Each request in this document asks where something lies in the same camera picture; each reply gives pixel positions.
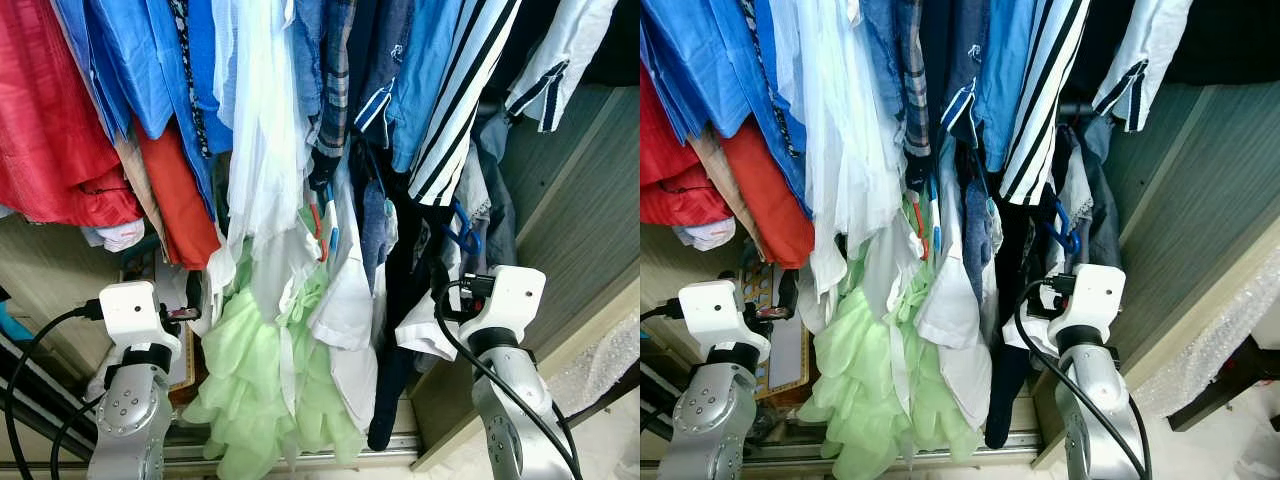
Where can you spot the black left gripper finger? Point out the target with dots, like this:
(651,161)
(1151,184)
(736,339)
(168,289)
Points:
(788,290)
(194,290)

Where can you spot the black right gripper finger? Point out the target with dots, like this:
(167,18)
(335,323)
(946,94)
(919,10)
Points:
(440,280)

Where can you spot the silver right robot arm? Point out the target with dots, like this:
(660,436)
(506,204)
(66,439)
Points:
(510,420)
(1095,410)

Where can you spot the black trousers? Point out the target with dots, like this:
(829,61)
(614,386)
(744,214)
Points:
(1010,300)
(400,300)

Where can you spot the blue plastic hanger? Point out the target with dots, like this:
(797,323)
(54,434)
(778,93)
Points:
(1068,240)
(470,240)

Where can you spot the blue denim garment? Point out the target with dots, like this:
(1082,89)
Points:
(978,230)
(375,235)

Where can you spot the orange red garment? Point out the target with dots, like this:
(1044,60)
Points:
(180,210)
(775,210)

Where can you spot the light green frilly dress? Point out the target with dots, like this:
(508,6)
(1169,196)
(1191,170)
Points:
(860,380)
(240,380)

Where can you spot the small white cloth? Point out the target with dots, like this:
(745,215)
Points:
(120,235)
(705,235)

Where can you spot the plain white shirt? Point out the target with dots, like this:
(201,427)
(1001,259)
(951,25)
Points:
(950,310)
(345,310)

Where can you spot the grey garment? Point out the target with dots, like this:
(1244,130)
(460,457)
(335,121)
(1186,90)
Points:
(498,190)
(1100,190)

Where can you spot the orange plastic hanger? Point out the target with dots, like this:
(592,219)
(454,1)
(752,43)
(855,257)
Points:
(916,225)
(318,230)

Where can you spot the clear bubble wrap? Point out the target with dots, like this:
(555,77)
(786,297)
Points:
(1200,350)
(600,365)

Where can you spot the black white striped shirt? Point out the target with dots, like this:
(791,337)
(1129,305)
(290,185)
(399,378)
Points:
(1040,110)
(455,120)

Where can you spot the white sheer garment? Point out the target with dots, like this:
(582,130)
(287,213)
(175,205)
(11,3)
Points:
(850,130)
(265,120)

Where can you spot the light blue shirt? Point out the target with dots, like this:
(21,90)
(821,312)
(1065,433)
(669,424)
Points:
(425,80)
(1005,80)

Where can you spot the plaid shirt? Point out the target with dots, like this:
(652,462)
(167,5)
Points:
(335,90)
(915,80)

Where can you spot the navy shirt white-striped cuff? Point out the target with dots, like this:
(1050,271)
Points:
(965,60)
(385,50)

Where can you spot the bright blue shirt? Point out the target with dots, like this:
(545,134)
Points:
(720,60)
(130,50)

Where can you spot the white shirt navy trim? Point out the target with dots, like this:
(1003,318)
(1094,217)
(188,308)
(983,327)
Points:
(565,50)
(1150,50)

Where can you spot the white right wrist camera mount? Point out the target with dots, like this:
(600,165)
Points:
(510,295)
(1095,295)

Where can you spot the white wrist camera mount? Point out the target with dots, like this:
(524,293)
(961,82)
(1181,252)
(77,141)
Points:
(1095,295)
(510,295)
(130,310)
(715,310)

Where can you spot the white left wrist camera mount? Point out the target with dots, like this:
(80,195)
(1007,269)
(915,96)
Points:
(715,310)
(130,310)

